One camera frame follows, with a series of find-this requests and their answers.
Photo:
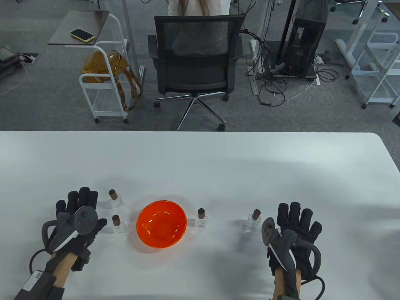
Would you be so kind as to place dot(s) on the person's right hand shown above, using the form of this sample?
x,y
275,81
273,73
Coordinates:
x,y
297,215

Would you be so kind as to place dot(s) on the person's left hand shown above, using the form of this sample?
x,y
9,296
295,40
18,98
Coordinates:
x,y
84,197

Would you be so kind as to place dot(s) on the clear glass perfume bottle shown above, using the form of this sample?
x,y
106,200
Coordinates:
x,y
201,220
118,226
116,201
252,221

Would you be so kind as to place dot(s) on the orange plastic bowl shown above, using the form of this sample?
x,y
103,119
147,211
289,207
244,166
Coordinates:
x,y
161,225

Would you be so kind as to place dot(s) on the person's left forearm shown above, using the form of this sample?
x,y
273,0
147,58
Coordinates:
x,y
64,268

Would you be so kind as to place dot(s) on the person's right forearm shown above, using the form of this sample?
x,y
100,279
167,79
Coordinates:
x,y
281,284

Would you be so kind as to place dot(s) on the grey left hand controller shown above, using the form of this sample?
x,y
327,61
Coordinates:
x,y
82,218

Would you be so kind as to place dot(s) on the grey hand controller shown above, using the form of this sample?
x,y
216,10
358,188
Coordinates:
x,y
268,231
82,218

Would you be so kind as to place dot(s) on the grey right hand controller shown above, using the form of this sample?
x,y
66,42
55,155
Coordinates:
x,y
268,231

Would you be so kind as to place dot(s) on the black left wrist sensor box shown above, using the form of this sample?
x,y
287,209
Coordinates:
x,y
37,284

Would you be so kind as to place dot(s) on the brown leather bag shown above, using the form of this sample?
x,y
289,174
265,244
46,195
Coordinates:
x,y
100,65

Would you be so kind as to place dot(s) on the white desk leg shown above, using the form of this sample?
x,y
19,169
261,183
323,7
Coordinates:
x,y
253,86

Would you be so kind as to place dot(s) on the white power strip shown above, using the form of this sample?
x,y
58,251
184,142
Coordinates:
x,y
317,79

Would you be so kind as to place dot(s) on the white rolling rack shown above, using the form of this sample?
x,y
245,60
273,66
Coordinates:
x,y
379,100

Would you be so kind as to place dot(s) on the floor socket box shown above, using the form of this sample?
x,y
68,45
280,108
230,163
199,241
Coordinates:
x,y
29,58

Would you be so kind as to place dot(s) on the yellow smartphone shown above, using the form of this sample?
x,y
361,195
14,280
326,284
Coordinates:
x,y
82,35

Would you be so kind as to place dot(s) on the black floor device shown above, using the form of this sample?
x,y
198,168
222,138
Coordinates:
x,y
6,54

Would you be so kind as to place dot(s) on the black mesh office chair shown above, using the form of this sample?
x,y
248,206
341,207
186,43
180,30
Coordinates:
x,y
193,72

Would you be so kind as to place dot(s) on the white cart with dark top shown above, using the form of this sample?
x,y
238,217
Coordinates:
x,y
79,23

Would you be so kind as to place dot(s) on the black computer tower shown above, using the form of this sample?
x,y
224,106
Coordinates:
x,y
304,37

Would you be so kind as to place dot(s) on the black desk leg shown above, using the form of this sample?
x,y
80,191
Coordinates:
x,y
287,29

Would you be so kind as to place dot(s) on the chair base with castors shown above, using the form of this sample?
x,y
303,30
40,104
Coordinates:
x,y
355,21

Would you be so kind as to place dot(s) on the white desk frame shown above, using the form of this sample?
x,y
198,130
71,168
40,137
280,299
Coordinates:
x,y
358,25

